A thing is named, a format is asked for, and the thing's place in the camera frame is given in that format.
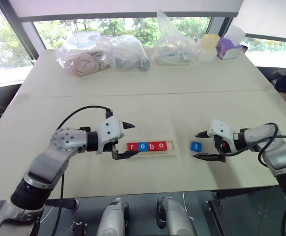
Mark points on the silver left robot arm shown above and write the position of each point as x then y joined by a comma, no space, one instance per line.
59,145

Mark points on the black metal bracket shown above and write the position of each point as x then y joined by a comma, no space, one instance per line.
79,228

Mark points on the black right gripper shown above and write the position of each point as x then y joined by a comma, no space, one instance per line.
218,143

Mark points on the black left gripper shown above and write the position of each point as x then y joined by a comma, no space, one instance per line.
108,147

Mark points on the red letter tile b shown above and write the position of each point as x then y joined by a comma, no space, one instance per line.
152,146

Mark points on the black table foot bar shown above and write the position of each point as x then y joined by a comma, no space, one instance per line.
66,203

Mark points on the plastic bag of grey items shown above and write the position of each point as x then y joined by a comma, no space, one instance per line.
129,59

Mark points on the blue letter tile t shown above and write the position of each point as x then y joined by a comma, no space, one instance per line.
196,146

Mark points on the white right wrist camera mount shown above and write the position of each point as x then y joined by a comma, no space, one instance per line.
221,130

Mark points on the red letter tile o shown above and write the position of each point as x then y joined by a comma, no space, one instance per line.
161,145

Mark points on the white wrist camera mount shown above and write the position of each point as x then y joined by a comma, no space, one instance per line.
221,130
108,130

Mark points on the plastic bag of pink items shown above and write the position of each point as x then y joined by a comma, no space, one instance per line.
80,64

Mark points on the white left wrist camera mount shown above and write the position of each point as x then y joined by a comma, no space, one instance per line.
108,130

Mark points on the blue letter tile o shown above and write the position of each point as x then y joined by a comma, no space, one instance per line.
142,146

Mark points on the red letter tile r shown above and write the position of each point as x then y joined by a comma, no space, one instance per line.
132,146

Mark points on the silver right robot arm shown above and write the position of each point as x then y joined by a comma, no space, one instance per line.
280,152

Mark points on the clear bag of mixed items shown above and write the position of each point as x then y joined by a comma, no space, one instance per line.
173,50

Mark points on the black window post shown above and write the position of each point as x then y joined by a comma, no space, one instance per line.
20,27

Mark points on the silver rounded robot housing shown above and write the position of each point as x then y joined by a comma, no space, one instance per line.
175,218
113,218

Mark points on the white container with yellow lid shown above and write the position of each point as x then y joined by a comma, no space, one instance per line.
208,48

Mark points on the black metal table frame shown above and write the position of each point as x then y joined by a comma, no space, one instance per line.
216,218

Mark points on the wooden letter tray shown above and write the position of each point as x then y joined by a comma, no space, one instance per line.
171,147

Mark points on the purple tissue box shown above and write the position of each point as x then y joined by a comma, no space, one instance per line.
226,49

